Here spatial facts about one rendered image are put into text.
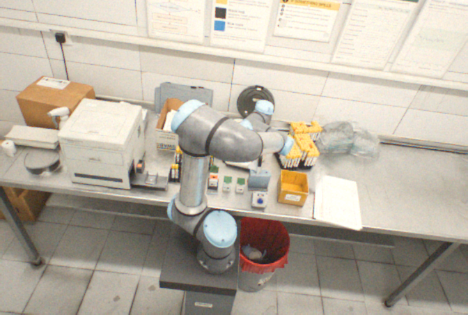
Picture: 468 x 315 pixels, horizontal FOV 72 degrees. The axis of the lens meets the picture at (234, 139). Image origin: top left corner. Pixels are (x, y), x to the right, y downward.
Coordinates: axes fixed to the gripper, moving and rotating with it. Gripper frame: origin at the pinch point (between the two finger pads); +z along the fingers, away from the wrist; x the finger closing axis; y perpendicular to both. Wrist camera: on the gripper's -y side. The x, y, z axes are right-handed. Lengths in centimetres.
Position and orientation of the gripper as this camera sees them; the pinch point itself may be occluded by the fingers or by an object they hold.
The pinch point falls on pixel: (255, 164)
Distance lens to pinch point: 155.0
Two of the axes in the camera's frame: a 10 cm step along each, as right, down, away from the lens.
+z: -1.2, 7.4, 6.6
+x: 0.5, 6.7, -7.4
